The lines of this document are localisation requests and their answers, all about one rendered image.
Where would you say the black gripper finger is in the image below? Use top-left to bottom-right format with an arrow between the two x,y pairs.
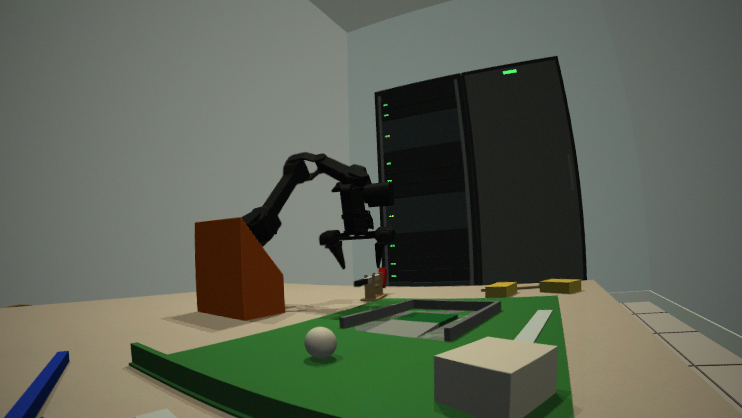
375,241 -> 389,268
325,241 -> 345,269

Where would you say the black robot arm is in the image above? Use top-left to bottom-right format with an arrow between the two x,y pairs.
241,152 -> 394,246

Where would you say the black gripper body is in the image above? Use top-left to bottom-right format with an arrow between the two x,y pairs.
319,207 -> 396,246

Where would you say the red putter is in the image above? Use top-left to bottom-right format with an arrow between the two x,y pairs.
353,267 -> 387,288

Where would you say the green mat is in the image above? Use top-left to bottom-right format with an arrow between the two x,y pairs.
169,295 -> 574,418

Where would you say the white golf ball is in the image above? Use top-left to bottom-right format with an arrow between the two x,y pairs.
305,327 -> 337,359

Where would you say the yellow flat block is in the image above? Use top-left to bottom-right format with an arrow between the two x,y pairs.
485,282 -> 518,298
539,278 -> 582,294

